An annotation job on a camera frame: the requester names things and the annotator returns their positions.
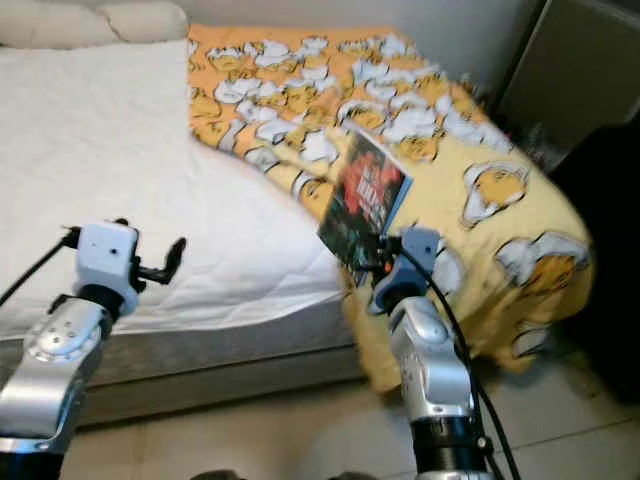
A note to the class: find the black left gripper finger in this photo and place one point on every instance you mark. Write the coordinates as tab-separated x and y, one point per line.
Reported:
177	256

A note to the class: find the dark book with red print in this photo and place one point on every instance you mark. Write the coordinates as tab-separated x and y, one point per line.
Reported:
365	195

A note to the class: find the yellow egg print blanket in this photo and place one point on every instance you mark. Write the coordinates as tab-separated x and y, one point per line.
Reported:
450	180

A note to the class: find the white quilted mattress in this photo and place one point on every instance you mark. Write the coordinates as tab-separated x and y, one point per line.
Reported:
100	180

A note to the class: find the grey bed base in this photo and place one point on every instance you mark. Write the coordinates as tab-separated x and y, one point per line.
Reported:
220	365

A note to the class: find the black fabric bag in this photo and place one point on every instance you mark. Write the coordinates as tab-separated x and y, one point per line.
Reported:
605	250

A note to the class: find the small cream pillow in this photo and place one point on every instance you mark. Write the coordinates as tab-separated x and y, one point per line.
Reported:
150	20

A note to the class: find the large cream pillow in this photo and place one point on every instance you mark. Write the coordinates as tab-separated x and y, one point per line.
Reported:
50	25

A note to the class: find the dark bedside cabinet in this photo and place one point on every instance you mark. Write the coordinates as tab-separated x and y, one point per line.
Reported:
580	70

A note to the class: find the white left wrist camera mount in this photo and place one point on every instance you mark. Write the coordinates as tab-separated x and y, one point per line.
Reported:
108	255

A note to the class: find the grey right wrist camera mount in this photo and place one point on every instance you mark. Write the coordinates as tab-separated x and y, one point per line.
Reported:
420	245

